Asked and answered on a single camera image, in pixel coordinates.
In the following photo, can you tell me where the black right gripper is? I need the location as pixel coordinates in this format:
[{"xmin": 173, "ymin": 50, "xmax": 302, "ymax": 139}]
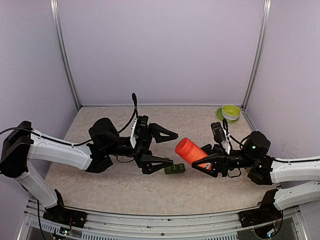
[{"xmin": 188, "ymin": 144, "xmax": 256, "ymax": 178}]

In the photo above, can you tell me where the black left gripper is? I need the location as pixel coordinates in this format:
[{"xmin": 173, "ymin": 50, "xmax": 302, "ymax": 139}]
[{"xmin": 105, "ymin": 123, "xmax": 179, "ymax": 175}]

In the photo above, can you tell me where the orange pill bottle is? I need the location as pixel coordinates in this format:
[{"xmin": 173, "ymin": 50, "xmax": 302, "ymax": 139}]
[{"xmin": 175, "ymin": 137, "xmax": 209, "ymax": 165}]

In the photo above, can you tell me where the green pill organizer box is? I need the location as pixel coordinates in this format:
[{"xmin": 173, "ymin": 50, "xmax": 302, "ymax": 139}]
[{"xmin": 164, "ymin": 163, "xmax": 186, "ymax": 175}]

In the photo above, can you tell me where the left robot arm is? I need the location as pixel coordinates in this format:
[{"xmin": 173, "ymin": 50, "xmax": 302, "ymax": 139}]
[{"xmin": 0, "ymin": 93, "xmax": 179, "ymax": 223}]

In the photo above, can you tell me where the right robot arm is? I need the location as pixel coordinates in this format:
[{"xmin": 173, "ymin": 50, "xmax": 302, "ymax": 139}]
[{"xmin": 191, "ymin": 120, "xmax": 320, "ymax": 222}]

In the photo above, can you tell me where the white bowl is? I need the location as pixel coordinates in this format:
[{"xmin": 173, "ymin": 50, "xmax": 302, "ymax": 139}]
[{"xmin": 221, "ymin": 110, "xmax": 241, "ymax": 122}]

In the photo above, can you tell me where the green plate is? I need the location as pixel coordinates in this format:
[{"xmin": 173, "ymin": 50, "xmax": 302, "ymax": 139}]
[{"xmin": 216, "ymin": 107, "xmax": 240, "ymax": 123}]

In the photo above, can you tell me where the lime green bowl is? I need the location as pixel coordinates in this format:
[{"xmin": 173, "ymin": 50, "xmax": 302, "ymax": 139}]
[{"xmin": 222, "ymin": 104, "xmax": 241, "ymax": 113}]

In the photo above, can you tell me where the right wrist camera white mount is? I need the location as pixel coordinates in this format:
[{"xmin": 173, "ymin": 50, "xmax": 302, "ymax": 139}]
[{"xmin": 210, "ymin": 122, "xmax": 231, "ymax": 155}]

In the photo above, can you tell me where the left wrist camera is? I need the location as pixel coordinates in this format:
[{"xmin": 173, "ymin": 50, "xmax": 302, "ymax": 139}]
[{"xmin": 129, "ymin": 115, "xmax": 149, "ymax": 149}]

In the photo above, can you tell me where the front aluminium rail base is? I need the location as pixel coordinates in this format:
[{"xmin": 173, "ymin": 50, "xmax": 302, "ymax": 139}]
[{"xmin": 15, "ymin": 199, "xmax": 309, "ymax": 240}]

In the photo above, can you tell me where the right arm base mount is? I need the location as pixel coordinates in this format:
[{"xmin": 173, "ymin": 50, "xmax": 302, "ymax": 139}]
[{"xmin": 238, "ymin": 189, "xmax": 283, "ymax": 228}]

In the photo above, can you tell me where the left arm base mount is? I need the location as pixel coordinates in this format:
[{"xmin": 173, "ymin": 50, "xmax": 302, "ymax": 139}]
[{"xmin": 43, "ymin": 189, "xmax": 88, "ymax": 228}]

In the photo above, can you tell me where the right aluminium frame post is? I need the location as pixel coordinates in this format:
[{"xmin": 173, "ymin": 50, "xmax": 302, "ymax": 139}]
[{"xmin": 241, "ymin": 0, "xmax": 272, "ymax": 112}]

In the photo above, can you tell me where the aluminium frame post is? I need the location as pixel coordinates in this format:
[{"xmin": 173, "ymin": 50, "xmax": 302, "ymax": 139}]
[
  {"xmin": 241, "ymin": 0, "xmax": 272, "ymax": 112},
  {"xmin": 49, "ymin": 0, "xmax": 82, "ymax": 112}
]

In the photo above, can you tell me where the left aluminium frame post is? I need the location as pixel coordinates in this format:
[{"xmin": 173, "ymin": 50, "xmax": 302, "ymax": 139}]
[{"xmin": 49, "ymin": 0, "xmax": 82, "ymax": 112}]

